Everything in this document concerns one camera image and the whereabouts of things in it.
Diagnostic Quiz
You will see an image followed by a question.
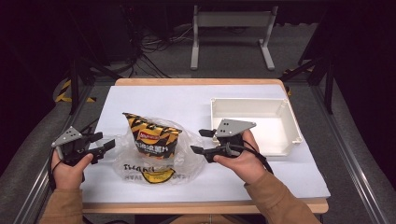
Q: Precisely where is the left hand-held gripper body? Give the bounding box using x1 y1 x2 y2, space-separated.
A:
50 125 101 166

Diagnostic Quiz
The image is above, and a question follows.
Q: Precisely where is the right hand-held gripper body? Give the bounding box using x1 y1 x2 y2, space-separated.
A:
205 119 257 162

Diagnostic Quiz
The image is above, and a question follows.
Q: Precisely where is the clear printed plastic bag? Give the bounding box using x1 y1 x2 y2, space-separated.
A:
112 116 206 185

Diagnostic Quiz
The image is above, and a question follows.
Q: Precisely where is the white plastic box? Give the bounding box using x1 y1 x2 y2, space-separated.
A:
209 97 304 157

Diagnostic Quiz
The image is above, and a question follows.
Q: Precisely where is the black and yellow snack bag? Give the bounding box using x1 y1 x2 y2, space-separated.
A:
122 112 183 161

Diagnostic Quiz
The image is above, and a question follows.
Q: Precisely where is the person's left hand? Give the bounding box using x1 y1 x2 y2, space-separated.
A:
50 151 94 190

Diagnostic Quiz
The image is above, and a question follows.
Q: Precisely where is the person's right hand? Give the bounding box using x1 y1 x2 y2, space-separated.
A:
213 130 267 185

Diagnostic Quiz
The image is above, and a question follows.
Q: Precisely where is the white paper sheet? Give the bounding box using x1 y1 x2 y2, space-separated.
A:
79 84 332 203

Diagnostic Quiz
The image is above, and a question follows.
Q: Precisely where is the yellow and black floor tape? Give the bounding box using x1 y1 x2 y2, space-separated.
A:
55 78 96 104

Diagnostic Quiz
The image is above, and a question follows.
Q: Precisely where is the white metal stand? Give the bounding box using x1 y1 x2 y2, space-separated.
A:
190 4 279 71

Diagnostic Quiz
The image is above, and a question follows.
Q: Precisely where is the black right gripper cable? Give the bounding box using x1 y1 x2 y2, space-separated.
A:
228 142 275 175

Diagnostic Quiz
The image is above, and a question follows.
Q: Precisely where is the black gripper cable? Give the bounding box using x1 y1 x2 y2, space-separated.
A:
47 148 61 191
228 142 275 175

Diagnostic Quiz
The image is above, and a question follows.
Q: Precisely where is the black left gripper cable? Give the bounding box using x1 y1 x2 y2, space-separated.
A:
47 148 61 191

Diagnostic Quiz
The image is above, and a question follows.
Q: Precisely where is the aluminium rail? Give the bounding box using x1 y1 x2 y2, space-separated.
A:
13 85 94 224
311 83 389 224

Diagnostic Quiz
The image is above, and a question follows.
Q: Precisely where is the tangle of black floor cables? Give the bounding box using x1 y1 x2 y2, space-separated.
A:
124 6 194 78

